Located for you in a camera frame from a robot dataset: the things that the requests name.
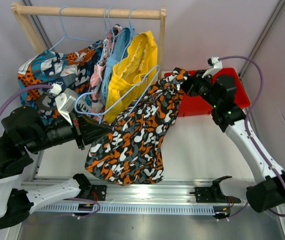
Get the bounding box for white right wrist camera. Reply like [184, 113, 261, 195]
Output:
[204, 56, 223, 77]

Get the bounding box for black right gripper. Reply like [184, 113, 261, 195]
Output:
[179, 70, 221, 108]

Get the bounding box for aluminium mounting rail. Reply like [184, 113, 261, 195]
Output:
[16, 177, 285, 203]

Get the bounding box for red plastic bin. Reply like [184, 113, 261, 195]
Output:
[178, 67, 251, 117]

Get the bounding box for yellow shorts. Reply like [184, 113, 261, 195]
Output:
[104, 30, 158, 124]

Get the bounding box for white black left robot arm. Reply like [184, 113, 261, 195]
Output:
[0, 107, 112, 230]

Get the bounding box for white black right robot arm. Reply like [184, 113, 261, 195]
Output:
[182, 71, 285, 215]

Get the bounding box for slotted cable duct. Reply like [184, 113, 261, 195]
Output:
[38, 202, 215, 216]

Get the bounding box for white wire hanger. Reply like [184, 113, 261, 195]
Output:
[97, 7, 113, 67]

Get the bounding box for wooden clothes rack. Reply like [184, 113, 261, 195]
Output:
[10, 2, 167, 77]

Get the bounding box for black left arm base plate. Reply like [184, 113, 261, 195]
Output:
[72, 173, 107, 202]

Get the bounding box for pink white patterned shorts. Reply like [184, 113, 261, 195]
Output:
[88, 60, 106, 113]

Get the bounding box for light blue shorts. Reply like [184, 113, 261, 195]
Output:
[100, 25, 135, 106]

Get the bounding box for blue orange patchwork shorts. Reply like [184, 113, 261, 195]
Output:
[17, 40, 103, 125]

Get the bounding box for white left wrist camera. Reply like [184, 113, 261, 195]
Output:
[50, 83, 78, 126]

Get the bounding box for orange black camo shorts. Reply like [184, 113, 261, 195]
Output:
[84, 67, 190, 186]

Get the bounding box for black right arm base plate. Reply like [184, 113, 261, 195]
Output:
[189, 175, 241, 204]

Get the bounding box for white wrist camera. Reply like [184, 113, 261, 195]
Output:
[50, 83, 78, 126]
[204, 56, 223, 77]

